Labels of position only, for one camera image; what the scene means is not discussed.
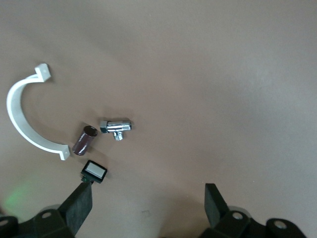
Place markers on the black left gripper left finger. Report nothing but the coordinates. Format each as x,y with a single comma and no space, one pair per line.
76,210

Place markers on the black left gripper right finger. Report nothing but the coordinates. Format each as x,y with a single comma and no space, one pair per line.
215,205

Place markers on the white curved pipe clamp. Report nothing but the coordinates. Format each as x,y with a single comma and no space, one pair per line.
15,111

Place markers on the black switch with white face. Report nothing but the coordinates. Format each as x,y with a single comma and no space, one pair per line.
94,171

